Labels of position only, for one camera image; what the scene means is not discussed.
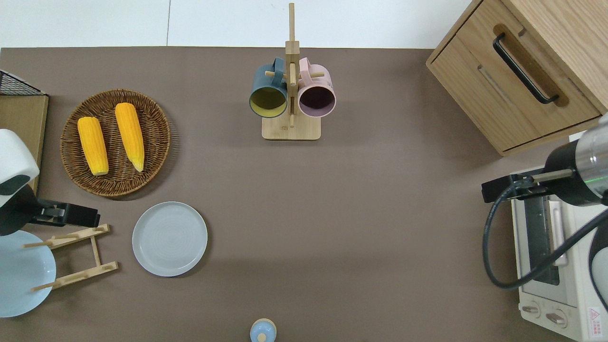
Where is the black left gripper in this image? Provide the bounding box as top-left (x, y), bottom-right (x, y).
top-left (28, 202), bottom-right (101, 228)

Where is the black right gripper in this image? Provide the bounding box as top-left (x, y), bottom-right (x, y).
top-left (482, 173), bottom-right (548, 203)

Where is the gray round plate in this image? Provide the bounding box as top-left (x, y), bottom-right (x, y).
top-left (132, 201), bottom-right (208, 277)

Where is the light blue plate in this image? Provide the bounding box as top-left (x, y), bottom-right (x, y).
top-left (0, 230), bottom-right (57, 318)

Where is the wooden dish rack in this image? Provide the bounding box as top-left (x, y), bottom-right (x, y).
top-left (23, 224), bottom-right (119, 292)

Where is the short yellow corn cob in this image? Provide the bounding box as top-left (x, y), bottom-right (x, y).
top-left (77, 117), bottom-right (109, 176)

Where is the long yellow corn cob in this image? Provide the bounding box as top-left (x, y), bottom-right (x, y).
top-left (114, 103), bottom-right (145, 172)

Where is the wooden board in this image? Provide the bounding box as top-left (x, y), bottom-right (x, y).
top-left (0, 95), bottom-right (49, 195)

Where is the wooden drawer cabinet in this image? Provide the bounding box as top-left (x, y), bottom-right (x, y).
top-left (426, 0), bottom-right (608, 156)

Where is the round wicker basket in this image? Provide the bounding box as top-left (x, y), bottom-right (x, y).
top-left (60, 89), bottom-right (171, 197)

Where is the white toaster oven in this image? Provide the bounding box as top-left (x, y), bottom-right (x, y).
top-left (511, 166), bottom-right (608, 342)

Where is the pink mug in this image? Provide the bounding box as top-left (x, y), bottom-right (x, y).
top-left (297, 57), bottom-right (337, 118)

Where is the wooden mug tree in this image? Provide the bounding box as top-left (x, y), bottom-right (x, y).
top-left (262, 2), bottom-right (326, 141)

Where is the small blue lidded jar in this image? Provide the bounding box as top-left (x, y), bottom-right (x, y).
top-left (250, 318), bottom-right (277, 342)

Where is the dark blue mug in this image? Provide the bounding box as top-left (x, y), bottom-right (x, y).
top-left (249, 57), bottom-right (289, 119)

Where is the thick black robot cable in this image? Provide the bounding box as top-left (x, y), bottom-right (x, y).
top-left (483, 183), bottom-right (608, 291)

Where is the white toaster oven handle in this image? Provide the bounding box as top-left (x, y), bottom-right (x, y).
top-left (549, 201), bottom-right (569, 266)

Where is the black cabinet handle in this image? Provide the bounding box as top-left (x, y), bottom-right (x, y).
top-left (493, 32), bottom-right (560, 105)

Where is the black wire basket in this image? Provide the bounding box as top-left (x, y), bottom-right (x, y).
top-left (0, 70), bottom-right (47, 96)

